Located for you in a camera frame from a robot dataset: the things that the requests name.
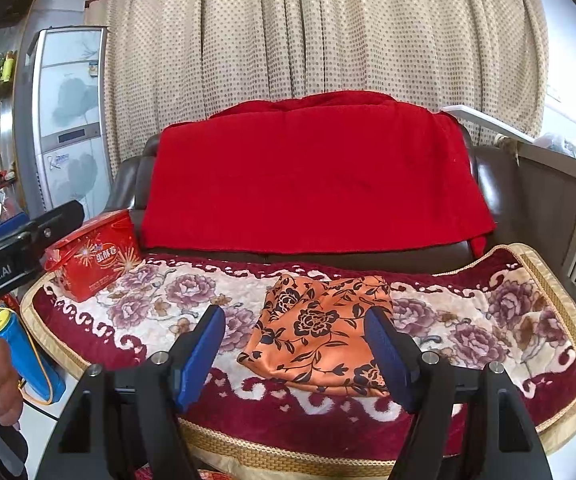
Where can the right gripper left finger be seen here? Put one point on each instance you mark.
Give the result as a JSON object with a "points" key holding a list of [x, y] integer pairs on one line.
{"points": [[117, 421]]}

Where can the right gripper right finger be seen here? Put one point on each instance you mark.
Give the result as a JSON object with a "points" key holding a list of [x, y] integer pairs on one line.
{"points": [[467, 424]]}

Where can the orange black floral garment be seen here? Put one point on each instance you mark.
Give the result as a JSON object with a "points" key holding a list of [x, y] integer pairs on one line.
{"points": [[310, 335]]}

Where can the person's left hand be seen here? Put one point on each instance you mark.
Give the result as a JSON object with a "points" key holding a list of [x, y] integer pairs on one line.
{"points": [[11, 400]]}

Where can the red gift box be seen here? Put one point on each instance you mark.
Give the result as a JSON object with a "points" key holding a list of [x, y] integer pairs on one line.
{"points": [[95, 255]]}

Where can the floral plush blanket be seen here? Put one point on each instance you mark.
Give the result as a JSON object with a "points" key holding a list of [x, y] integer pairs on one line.
{"points": [[294, 388]]}

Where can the white standing air conditioner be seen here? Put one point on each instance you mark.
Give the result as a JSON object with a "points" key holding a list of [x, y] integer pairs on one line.
{"points": [[61, 142]]}

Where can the white radiator rack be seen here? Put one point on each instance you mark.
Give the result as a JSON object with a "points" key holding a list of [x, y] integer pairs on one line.
{"points": [[547, 187]]}

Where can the dark brown leather sofa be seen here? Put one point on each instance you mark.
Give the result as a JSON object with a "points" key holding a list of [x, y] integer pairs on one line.
{"points": [[493, 174]]}

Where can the beige dotted curtain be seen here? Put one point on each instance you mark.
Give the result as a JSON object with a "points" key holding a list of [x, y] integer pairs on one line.
{"points": [[169, 61]]}

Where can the red cloth on sofa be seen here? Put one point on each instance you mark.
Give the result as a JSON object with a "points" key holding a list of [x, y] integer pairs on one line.
{"points": [[348, 171]]}

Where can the blue yellow handle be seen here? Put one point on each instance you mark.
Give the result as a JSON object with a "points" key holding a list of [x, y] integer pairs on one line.
{"points": [[26, 359]]}

